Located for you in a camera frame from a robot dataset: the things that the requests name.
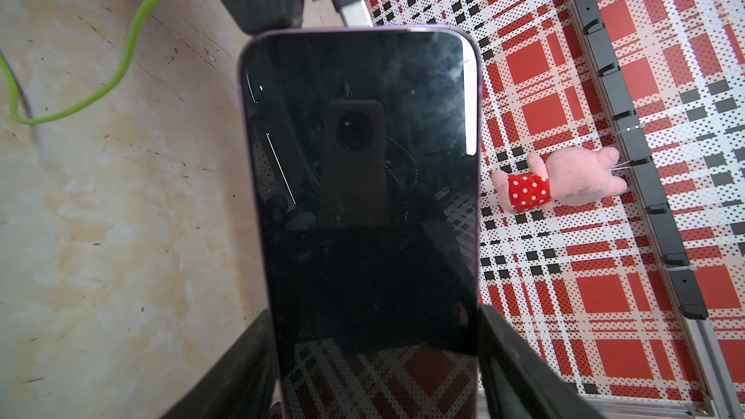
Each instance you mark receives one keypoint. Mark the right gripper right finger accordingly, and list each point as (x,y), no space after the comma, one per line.
(517,382)

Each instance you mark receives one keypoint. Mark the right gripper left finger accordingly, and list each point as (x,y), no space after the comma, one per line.
(242,382)

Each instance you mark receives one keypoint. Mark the pink pig plush hanging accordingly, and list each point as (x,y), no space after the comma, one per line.
(571,177)

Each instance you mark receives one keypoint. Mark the black hook rail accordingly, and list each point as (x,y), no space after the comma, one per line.
(628,134)

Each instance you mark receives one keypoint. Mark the purple-edged black smartphone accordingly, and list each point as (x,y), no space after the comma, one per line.
(364,156)

